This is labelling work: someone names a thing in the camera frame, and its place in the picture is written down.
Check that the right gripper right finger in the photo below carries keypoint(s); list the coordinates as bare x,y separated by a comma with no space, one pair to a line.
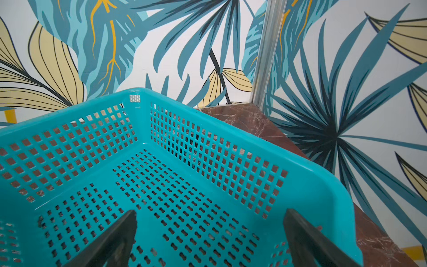
309,247

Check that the teal plastic basket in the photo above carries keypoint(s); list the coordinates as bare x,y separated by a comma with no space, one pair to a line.
205,193

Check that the right metal frame pole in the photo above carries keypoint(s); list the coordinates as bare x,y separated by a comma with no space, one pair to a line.
270,34

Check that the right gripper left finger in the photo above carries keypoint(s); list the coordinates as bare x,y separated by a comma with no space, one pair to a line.
112,248

